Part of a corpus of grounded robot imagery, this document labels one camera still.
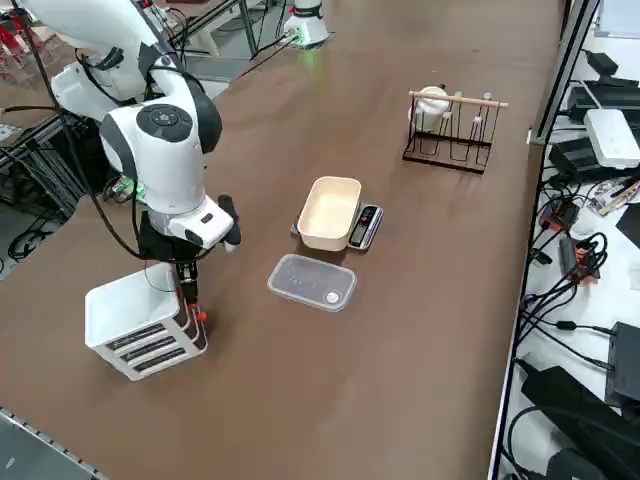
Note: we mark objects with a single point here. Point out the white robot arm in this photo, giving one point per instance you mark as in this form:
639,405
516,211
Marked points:
150,165
310,27

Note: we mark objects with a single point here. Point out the orange black connector block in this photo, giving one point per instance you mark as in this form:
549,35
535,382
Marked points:
560,217
580,260

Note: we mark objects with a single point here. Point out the digital kitchen scale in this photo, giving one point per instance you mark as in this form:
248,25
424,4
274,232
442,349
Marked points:
365,220

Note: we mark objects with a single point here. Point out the black box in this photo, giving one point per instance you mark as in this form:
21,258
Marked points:
625,365

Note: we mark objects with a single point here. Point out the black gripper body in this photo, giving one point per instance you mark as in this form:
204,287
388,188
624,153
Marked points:
155,240

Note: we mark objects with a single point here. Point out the black flat device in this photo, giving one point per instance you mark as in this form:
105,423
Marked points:
582,102

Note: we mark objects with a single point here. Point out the printed paper packet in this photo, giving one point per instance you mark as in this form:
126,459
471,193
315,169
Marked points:
617,195

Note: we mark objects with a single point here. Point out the clear acrylic stand red parts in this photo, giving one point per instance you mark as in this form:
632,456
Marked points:
7,37

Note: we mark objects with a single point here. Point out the large black bag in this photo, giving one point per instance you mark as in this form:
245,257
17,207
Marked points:
575,415

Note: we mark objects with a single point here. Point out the white three-layer storage box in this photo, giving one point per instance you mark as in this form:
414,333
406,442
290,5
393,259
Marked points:
120,305

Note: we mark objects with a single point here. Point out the black metal frame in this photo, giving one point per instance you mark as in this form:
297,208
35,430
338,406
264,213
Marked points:
45,165

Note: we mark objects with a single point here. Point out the aluminium camera post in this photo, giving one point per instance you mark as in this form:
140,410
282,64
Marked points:
565,75

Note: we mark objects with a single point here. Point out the white flat device box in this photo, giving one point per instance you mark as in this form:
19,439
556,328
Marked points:
612,137

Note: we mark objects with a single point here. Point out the white cup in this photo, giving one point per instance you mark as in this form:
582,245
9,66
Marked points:
430,107

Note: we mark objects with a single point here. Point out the clear plastic lid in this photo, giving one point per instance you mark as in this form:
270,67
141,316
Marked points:
310,280

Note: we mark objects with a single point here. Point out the beige plastic container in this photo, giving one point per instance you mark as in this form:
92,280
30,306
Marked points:
330,210

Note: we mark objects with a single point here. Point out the small black power adapter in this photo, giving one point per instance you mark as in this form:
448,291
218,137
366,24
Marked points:
602,62

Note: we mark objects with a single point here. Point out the white board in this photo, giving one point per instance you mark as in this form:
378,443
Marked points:
620,17

